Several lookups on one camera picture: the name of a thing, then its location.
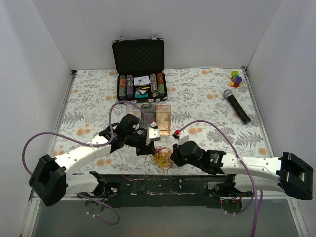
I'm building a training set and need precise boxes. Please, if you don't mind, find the yellow wire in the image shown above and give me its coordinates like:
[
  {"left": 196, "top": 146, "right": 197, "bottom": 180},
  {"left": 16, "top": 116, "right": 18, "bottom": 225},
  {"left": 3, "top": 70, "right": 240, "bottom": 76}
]
[{"left": 152, "top": 148, "right": 175, "bottom": 172}]

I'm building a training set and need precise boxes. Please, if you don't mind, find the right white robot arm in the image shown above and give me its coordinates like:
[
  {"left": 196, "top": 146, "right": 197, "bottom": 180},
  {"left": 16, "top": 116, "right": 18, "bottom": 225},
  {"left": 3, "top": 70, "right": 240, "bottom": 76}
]
[{"left": 171, "top": 141, "right": 314, "bottom": 200}]

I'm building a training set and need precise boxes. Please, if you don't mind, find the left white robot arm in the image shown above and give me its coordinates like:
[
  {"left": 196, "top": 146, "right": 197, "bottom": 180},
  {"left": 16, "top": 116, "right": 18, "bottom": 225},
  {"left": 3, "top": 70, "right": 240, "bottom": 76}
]
[{"left": 29, "top": 114, "right": 161, "bottom": 206}]

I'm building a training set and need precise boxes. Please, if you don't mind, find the clear plastic organizer box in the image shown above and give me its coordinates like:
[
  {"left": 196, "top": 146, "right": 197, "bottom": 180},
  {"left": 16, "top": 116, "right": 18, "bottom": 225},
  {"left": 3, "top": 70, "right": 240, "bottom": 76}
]
[{"left": 126, "top": 104, "right": 171, "bottom": 136}]

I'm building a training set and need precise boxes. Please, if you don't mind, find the teal card box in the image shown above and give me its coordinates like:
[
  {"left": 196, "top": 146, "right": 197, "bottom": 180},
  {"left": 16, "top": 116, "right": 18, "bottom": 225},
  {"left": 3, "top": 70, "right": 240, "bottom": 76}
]
[{"left": 135, "top": 89, "right": 149, "bottom": 98}]

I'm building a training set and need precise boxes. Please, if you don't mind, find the orange poker chip row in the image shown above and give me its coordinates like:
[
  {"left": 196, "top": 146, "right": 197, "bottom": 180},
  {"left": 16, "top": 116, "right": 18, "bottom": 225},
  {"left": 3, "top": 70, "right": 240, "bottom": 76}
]
[{"left": 119, "top": 75, "right": 126, "bottom": 100}]

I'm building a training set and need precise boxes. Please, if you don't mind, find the orange green chip row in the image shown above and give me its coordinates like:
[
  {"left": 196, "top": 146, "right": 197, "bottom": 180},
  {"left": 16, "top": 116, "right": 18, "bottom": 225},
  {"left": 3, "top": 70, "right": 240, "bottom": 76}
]
[{"left": 157, "top": 73, "right": 165, "bottom": 96}]

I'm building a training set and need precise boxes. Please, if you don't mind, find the white playing card deck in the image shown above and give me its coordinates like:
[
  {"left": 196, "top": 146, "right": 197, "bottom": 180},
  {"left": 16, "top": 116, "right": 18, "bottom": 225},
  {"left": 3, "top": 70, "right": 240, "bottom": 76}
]
[{"left": 133, "top": 75, "right": 150, "bottom": 86}]

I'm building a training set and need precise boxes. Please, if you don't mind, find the grey poker chip row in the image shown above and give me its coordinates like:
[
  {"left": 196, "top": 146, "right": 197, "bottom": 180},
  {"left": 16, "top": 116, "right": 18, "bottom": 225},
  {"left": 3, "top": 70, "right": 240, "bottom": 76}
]
[{"left": 150, "top": 73, "right": 158, "bottom": 97}]

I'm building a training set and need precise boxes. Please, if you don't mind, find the floral table mat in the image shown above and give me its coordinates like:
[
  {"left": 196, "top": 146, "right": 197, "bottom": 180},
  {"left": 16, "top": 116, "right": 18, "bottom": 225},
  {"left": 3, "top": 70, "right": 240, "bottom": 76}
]
[{"left": 59, "top": 68, "right": 272, "bottom": 175}]

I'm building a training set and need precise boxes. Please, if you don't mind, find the purple poker chip row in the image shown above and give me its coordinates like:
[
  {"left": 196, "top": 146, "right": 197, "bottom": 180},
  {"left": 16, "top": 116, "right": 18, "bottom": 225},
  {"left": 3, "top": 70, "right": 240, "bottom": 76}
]
[{"left": 126, "top": 74, "right": 133, "bottom": 98}]

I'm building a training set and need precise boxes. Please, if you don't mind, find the black poker chip case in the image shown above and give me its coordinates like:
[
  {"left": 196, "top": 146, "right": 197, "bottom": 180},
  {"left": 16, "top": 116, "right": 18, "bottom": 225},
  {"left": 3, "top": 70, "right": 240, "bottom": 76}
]
[{"left": 112, "top": 35, "right": 168, "bottom": 103}]

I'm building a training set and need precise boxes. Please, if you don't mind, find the black handheld microphone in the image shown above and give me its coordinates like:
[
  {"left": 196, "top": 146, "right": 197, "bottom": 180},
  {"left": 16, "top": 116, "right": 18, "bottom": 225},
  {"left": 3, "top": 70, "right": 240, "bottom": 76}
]
[{"left": 223, "top": 89, "right": 251, "bottom": 124}]

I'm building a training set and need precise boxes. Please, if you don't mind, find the colourful toy block train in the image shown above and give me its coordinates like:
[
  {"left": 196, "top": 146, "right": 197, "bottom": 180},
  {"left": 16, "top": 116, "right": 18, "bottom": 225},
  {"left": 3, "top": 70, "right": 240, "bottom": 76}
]
[{"left": 229, "top": 71, "right": 242, "bottom": 88}]

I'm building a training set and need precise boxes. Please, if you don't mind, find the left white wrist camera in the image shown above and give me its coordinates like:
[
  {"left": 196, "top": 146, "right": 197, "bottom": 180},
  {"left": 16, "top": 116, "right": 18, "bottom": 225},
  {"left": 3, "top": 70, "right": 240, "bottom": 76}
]
[{"left": 146, "top": 127, "right": 161, "bottom": 145}]

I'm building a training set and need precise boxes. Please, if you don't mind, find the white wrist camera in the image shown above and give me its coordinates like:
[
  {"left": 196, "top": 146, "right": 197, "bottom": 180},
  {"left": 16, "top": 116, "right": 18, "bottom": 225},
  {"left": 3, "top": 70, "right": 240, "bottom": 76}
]
[
  {"left": 173, "top": 130, "right": 189, "bottom": 146},
  {"left": 146, "top": 127, "right": 161, "bottom": 145}
]

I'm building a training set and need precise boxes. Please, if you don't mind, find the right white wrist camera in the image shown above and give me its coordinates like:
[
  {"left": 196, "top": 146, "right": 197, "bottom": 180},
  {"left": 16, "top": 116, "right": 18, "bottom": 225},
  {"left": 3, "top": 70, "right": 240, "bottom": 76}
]
[{"left": 173, "top": 130, "right": 189, "bottom": 146}]

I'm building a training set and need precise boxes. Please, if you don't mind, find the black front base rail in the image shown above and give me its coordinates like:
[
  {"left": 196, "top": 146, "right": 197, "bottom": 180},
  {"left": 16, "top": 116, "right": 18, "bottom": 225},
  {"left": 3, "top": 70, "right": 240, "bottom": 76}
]
[{"left": 97, "top": 174, "right": 225, "bottom": 208}]

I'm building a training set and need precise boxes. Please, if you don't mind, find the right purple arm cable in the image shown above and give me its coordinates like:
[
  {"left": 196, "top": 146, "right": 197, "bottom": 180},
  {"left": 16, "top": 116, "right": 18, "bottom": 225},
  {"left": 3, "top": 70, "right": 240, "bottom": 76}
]
[{"left": 176, "top": 120, "right": 263, "bottom": 237}]

